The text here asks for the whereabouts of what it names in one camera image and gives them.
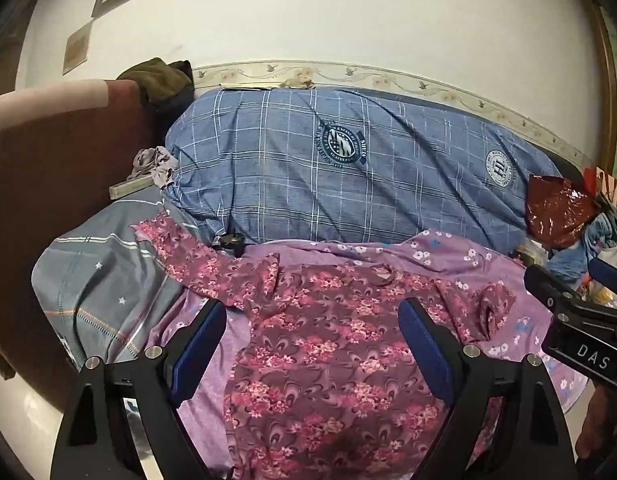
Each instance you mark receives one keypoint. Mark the purple floral bedsheet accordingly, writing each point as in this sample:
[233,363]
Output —
[528,310]

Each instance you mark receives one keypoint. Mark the small beige cloth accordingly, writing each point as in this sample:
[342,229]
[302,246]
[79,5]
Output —
[298,80]

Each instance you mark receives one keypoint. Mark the gold wooden frame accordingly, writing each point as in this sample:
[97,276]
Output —
[605,60]

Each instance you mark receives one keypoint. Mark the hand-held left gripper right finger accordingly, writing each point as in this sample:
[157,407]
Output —
[428,357]

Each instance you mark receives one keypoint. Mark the crumpled grey cloth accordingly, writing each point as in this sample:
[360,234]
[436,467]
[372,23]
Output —
[156,165]

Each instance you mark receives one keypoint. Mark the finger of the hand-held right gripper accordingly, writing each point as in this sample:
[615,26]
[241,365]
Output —
[553,290]
[608,270]

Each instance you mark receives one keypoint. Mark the maroon floral shirt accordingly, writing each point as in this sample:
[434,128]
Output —
[333,360]

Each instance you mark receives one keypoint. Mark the small wall picture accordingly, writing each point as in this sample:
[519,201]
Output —
[76,49]

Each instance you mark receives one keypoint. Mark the person's right forearm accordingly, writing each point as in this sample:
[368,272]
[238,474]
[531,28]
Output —
[605,430]

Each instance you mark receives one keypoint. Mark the red plastic bag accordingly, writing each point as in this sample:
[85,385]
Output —
[555,210]

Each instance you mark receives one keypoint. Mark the olive green clothes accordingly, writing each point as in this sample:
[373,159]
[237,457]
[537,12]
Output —
[161,80]

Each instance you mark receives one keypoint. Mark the small black object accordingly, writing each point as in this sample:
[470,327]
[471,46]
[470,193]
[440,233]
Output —
[232,241]

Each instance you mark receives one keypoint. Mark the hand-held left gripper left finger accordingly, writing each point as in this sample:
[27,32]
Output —
[196,357]

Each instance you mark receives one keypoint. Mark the pale wooden strip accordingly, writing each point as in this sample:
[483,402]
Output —
[128,187]

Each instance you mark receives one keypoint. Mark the blue plaid duvet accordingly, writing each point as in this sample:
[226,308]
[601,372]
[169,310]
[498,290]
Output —
[348,170]

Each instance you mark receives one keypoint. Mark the light blue cloth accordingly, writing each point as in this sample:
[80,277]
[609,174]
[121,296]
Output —
[583,250]

